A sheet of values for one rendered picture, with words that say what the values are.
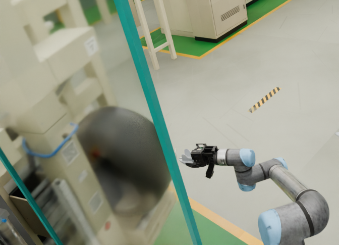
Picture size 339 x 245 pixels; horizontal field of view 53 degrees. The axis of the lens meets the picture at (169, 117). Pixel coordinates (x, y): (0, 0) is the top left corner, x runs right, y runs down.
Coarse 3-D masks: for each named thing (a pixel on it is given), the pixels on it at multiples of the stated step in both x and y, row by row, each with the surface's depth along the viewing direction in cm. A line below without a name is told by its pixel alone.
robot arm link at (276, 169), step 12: (264, 168) 146; (276, 168) 140; (276, 180) 136; (288, 180) 129; (288, 192) 126; (300, 192) 118; (312, 192) 115; (312, 204) 108; (324, 204) 110; (312, 216) 106; (324, 216) 107
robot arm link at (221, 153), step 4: (220, 152) 147; (224, 152) 146; (216, 156) 148; (220, 156) 146; (224, 156) 145; (216, 160) 148; (220, 160) 146; (224, 160) 145; (220, 164) 148; (224, 164) 147
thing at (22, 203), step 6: (18, 192) 179; (12, 198) 174; (18, 198) 172; (24, 198) 182; (18, 204) 175; (24, 204) 172; (24, 210) 177; (30, 210) 173; (24, 216) 182; (30, 216) 178; (36, 216) 175; (30, 222) 183; (36, 222) 179; (36, 228) 185; (42, 228) 181; (42, 234) 186; (48, 234) 182
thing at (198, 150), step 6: (204, 144) 154; (192, 150) 154; (198, 150) 152; (204, 150) 152; (210, 150) 150; (216, 150) 150; (192, 156) 152; (198, 156) 152; (204, 156) 152; (210, 156) 151; (198, 162) 154; (204, 162) 152; (216, 162) 148
